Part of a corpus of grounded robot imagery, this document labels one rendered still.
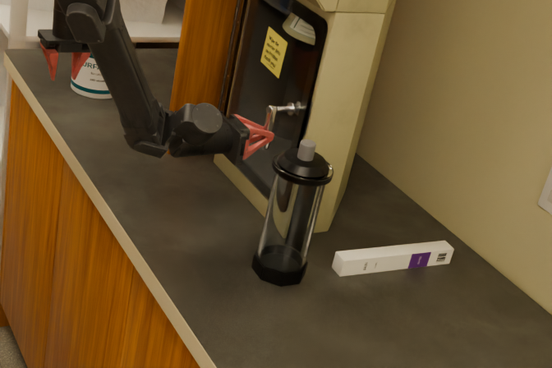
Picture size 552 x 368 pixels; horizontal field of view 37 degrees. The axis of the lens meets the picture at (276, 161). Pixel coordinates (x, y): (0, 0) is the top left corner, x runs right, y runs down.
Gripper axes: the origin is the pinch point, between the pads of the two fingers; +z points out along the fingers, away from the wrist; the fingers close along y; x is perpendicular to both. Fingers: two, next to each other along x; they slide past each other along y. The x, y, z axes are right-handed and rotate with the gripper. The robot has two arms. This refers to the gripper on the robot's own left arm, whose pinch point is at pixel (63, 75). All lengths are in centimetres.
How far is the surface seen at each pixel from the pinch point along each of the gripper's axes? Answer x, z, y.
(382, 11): -45, -31, 43
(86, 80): 23.3, 11.6, 13.8
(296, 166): -58, -7, 22
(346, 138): -45, -5, 42
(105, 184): -19.1, 16.2, 4.1
